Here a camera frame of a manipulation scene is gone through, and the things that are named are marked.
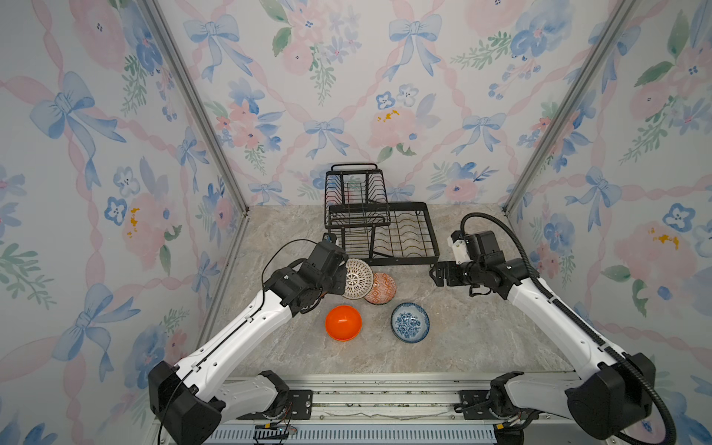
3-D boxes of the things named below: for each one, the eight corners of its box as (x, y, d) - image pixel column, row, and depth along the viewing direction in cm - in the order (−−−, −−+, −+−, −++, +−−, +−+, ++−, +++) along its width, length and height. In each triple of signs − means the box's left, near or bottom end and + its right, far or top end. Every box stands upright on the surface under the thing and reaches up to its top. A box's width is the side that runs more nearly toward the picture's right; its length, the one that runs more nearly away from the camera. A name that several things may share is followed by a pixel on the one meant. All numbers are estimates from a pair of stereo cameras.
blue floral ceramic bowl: (391, 346, 86) (394, 338, 80) (389, 313, 93) (391, 302, 87) (427, 346, 86) (432, 338, 80) (422, 313, 93) (426, 302, 87)
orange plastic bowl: (325, 342, 87) (323, 337, 83) (327, 311, 93) (326, 304, 89) (361, 342, 87) (362, 337, 83) (361, 311, 93) (361, 304, 89)
